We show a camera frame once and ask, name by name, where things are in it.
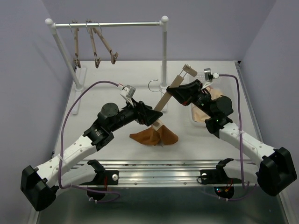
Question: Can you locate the wooden hanger with beige cloth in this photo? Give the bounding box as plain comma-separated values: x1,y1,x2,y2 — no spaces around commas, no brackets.
92,28,119,64

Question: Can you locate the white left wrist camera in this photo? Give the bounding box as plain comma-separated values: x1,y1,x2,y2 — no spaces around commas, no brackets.
120,85,136,105

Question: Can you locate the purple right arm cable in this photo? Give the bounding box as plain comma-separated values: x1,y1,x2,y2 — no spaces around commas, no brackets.
212,73,258,202

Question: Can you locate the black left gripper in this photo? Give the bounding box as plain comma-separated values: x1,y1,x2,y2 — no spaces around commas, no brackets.
109,97,163,133

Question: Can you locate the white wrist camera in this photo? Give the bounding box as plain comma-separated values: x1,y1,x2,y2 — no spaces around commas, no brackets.
204,68,219,84
120,85,136,105

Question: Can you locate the white clothes rack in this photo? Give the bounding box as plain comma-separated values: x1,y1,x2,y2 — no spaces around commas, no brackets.
44,15,171,115

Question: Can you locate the empty wooden clip hanger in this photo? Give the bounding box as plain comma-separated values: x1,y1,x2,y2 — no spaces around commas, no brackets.
70,27,81,68

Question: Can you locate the aluminium mounting rail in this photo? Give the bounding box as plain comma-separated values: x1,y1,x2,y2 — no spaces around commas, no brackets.
63,149,286,187

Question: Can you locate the white plastic basket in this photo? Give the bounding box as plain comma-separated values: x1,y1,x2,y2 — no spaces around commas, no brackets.
190,73,242,126

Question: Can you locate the wooden hanger with brown cloth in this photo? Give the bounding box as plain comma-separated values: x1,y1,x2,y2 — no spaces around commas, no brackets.
147,64,196,133

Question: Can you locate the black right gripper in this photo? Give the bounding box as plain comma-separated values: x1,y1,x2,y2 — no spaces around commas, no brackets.
167,78,215,118

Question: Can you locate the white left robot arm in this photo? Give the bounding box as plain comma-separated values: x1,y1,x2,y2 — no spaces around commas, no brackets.
21,101,163,211

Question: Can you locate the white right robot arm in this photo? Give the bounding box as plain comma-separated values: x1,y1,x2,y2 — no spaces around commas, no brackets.
166,80,297,196

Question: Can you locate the wooden clip hanger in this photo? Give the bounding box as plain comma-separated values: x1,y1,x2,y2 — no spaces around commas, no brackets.
70,27,81,68
86,27,101,68

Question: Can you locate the brown underwear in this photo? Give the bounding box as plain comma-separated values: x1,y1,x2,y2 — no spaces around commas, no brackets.
129,125,178,146

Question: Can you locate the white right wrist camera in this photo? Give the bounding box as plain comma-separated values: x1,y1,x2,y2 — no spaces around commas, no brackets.
204,68,219,84

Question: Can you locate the beige underwear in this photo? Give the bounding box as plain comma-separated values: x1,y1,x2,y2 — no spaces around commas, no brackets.
191,86,223,126

